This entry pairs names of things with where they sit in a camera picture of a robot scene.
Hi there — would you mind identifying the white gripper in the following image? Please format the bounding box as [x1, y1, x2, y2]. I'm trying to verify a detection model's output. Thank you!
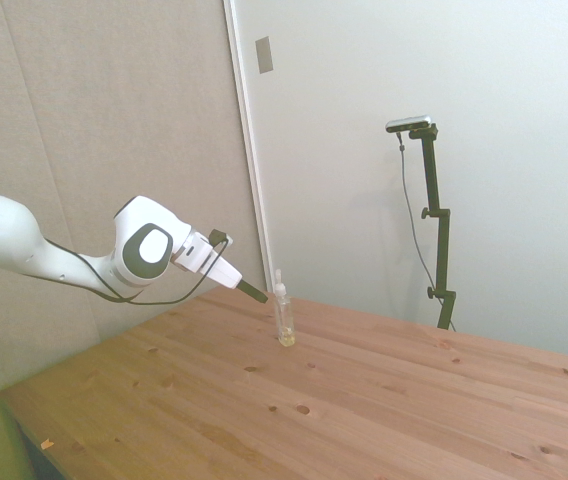
[182, 236, 269, 305]

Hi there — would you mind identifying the clear sanitizer pump bottle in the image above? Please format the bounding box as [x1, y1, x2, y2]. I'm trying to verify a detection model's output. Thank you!
[272, 269, 298, 348]

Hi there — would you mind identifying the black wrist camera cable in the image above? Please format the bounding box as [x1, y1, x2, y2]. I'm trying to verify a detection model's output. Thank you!
[46, 228, 234, 306]

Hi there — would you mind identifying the white vertical wall trim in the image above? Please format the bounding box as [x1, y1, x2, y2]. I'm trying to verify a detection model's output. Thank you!
[222, 0, 278, 297]

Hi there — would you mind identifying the black jointed camera stand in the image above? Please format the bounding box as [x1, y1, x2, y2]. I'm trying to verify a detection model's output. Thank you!
[407, 124, 458, 331]

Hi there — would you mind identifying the grey stereo camera bar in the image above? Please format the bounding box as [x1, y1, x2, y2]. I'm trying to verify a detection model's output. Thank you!
[385, 114, 434, 134]

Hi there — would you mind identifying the grey wall plate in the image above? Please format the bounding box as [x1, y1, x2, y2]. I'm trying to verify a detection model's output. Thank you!
[254, 35, 275, 76]

